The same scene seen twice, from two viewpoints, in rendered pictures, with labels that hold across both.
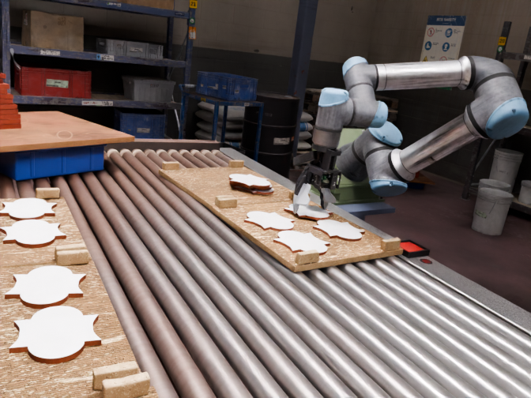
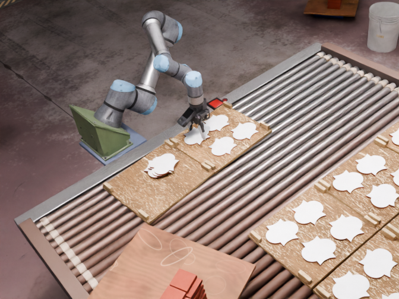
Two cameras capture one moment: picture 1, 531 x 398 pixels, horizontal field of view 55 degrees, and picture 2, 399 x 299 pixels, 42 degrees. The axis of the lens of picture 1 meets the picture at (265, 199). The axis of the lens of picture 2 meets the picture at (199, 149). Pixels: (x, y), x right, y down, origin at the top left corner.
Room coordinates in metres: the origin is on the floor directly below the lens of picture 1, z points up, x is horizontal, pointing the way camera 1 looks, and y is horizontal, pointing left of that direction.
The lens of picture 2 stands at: (1.53, 1.89, 2.65)
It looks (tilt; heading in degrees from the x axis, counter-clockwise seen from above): 42 degrees down; 267
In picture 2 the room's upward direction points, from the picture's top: 8 degrees counter-clockwise
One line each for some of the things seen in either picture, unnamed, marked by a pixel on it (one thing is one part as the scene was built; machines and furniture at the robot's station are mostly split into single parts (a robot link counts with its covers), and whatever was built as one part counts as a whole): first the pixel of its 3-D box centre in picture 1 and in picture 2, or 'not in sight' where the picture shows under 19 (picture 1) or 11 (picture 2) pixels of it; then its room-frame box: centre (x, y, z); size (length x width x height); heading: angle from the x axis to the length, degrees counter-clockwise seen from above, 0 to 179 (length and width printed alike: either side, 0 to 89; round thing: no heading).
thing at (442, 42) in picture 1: (438, 52); not in sight; (6.91, -1.99, 1.55); 0.61 x 0.02 x 0.91; 34
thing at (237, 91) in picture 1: (226, 86); not in sight; (4.97, 0.51, 0.96); 0.50 x 0.38 x 0.21; 49
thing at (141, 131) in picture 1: (138, 127); not in sight; (5.67, 1.52, 0.32); 0.50 x 0.41 x 0.37; 120
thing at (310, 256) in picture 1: (307, 257); (264, 125); (1.07, -0.11, 0.95); 0.06 x 0.02 x 0.03; 124
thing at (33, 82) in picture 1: (53, 80); not in sight; (5.15, 2.27, 0.78); 0.66 x 0.45 x 0.28; 124
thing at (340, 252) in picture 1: (303, 229); (219, 136); (1.31, -0.11, 0.93); 0.41 x 0.35 x 0.02; 34
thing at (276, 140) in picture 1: (268, 135); not in sight; (5.51, 0.06, 0.44); 0.59 x 0.59 x 0.88
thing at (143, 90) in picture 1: (148, 88); not in sight; (5.67, 1.43, 0.76); 0.50 x 0.36 x 0.24; 130
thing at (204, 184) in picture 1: (230, 185); (158, 180); (1.65, 0.12, 0.93); 0.41 x 0.35 x 0.02; 36
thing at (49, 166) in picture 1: (39, 150); not in sight; (1.64, 0.77, 0.97); 0.31 x 0.31 x 0.10; 53
